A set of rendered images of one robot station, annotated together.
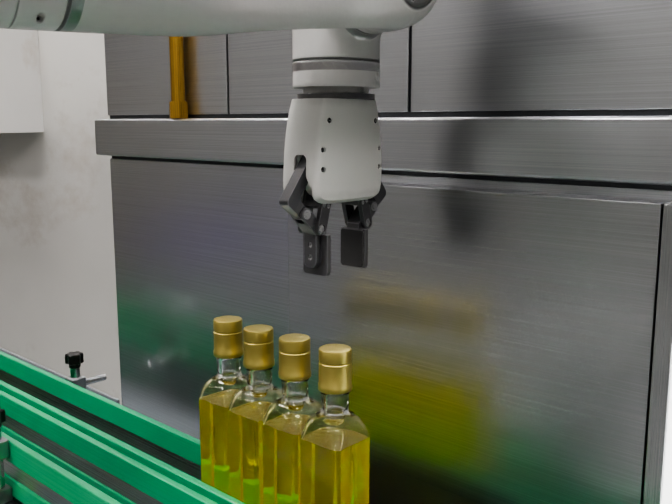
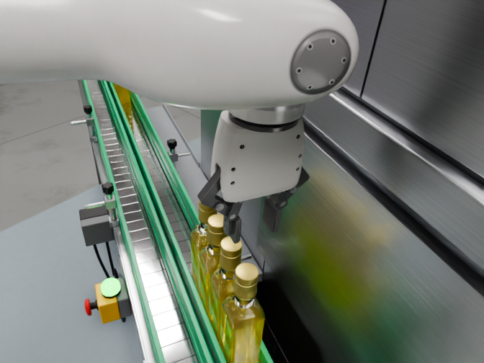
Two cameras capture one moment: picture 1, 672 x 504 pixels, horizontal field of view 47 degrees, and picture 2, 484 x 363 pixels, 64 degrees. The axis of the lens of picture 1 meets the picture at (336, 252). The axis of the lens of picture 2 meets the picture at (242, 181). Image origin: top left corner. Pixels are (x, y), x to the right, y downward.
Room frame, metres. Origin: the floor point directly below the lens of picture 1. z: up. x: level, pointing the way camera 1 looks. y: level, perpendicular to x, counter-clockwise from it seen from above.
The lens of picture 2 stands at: (0.40, -0.12, 1.77)
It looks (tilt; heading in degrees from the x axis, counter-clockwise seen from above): 36 degrees down; 21
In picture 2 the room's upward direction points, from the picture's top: 4 degrees clockwise
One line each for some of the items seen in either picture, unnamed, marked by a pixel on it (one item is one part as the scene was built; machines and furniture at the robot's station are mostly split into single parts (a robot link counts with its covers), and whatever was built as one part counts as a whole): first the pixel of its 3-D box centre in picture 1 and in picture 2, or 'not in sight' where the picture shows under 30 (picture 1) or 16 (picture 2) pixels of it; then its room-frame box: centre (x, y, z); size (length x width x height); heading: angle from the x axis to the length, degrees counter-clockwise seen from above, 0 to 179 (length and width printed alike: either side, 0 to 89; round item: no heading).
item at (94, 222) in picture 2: not in sight; (96, 225); (1.02, 0.57, 0.96); 0.08 x 0.08 x 0.08; 47
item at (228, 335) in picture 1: (228, 336); (208, 209); (0.88, 0.13, 1.31); 0.04 x 0.04 x 0.04
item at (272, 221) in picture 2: (361, 233); (280, 204); (0.79, -0.03, 1.45); 0.03 x 0.03 x 0.07; 48
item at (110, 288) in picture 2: not in sight; (110, 287); (0.84, 0.36, 1.01); 0.05 x 0.05 x 0.03
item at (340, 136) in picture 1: (336, 143); (259, 149); (0.76, 0.00, 1.54); 0.10 x 0.07 x 0.11; 138
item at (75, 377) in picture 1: (87, 388); (179, 158); (1.26, 0.42, 1.11); 0.07 x 0.04 x 0.13; 137
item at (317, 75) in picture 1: (337, 78); (266, 97); (0.76, 0.00, 1.60); 0.09 x 0.08 x 0.03; 138
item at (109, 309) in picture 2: not in sight; (112, 300); (0.83, 0.36, 0.96); 0.07 x 0.07 x 0.07; 47
